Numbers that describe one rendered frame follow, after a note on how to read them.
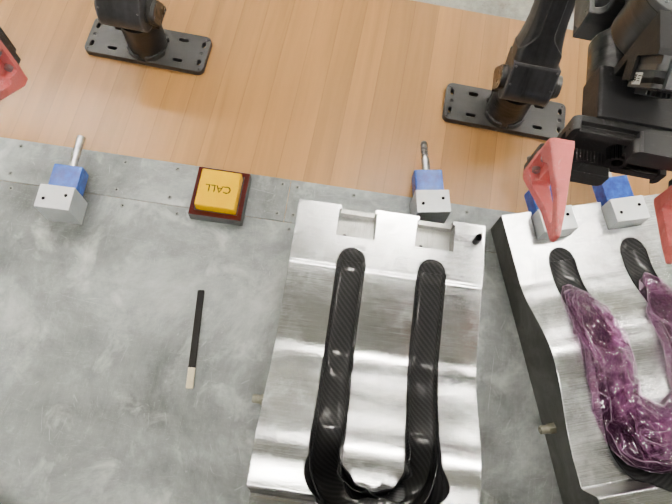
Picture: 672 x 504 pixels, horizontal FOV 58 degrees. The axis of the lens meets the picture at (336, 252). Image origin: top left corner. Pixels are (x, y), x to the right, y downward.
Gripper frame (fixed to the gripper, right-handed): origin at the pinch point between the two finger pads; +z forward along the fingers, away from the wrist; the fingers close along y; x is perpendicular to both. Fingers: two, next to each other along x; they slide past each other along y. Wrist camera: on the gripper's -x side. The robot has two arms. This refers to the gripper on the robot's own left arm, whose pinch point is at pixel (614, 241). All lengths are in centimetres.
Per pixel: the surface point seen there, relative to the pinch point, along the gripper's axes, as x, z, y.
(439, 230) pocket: 33.8, -12.2, -9.0
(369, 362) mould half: 31.4, 8.4, -15.8
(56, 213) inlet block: 37, -5, -63
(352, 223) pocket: 33.9, -10.8, -21.2
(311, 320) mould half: 31.6, 4.5, -24.1
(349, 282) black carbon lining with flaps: 31.9, -1.6, -20.2
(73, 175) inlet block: 36, -11, -63
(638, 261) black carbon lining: 35.2, -13.8, 20.2
